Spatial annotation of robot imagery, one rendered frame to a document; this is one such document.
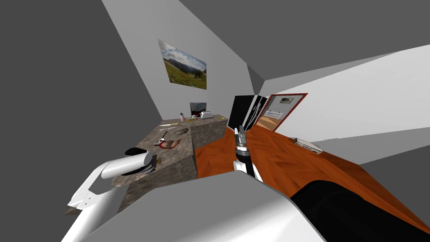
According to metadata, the landscape picture on wall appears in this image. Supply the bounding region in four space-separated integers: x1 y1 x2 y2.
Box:
157 38 207 90

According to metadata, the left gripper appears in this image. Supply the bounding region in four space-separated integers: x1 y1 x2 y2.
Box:
142 153 159 174

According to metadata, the red brown plate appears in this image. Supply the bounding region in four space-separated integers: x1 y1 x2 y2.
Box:
157 138 182 150

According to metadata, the grey framed screen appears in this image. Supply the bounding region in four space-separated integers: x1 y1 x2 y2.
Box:
189 102 207 118

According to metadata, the white flat floor box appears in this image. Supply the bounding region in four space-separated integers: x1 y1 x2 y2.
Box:
288 137 323 155

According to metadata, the red framed doorway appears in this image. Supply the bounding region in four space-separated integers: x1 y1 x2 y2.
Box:
255 92 308 132

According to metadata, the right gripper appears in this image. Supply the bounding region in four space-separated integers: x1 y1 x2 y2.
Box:
233 125 247 145

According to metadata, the black handled ladle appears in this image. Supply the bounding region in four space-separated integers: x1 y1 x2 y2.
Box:
154 131 169 147

